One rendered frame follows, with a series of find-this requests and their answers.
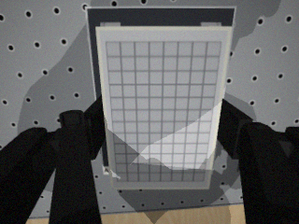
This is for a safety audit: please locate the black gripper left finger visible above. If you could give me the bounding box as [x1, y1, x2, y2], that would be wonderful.
[0, 95, 106, 224]

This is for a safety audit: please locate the white deep-well block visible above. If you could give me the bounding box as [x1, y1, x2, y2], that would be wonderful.
[95, 26, 233, 189]

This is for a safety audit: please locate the grey perforated metal base plate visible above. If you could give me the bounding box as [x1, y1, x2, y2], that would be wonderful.
[0, 0, 299, 216]

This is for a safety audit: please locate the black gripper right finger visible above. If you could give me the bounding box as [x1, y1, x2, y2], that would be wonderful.
[217, 98, 299, 224]

